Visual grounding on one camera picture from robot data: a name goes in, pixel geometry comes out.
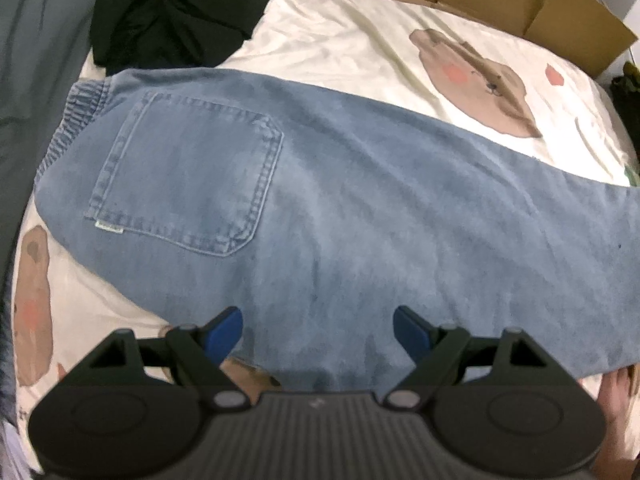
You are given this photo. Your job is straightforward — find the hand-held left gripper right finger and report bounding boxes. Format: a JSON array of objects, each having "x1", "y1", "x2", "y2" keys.
[{"x1": 382, "y1": 306, "x2": 551, "y2": 409}]

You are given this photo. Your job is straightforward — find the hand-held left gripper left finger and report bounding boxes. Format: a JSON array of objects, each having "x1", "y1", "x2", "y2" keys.
[{"x1": 80, "y1": 306, "x2": 251, "y2": 411}]

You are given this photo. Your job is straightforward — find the blue denim pants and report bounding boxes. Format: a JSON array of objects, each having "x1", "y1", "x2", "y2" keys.
[{"x1": 34, "y1": 67, "x2": 640, "y2": 394}]

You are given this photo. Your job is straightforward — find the person's bare leg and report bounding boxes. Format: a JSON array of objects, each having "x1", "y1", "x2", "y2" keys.
[{"x1": 597, "y1": 364, "x2": 640, "y2": 461}]

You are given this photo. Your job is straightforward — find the blue-grey fuzzy blanket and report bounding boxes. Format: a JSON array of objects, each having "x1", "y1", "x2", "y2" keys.
[{"x1": 0, "y1": 280, "x2": 21, "y2": 426}]

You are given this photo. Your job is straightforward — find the cream bear-print blanket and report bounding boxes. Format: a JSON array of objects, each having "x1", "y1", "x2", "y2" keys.
[{"x1": 10, "y1": 0, "x2": 640, "y2": 466}]

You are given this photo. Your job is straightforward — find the black crumpled garment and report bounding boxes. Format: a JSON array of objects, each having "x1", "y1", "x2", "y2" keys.
[{"x1": 90, "y1": 0, "x2": 307, "y2": 70}]

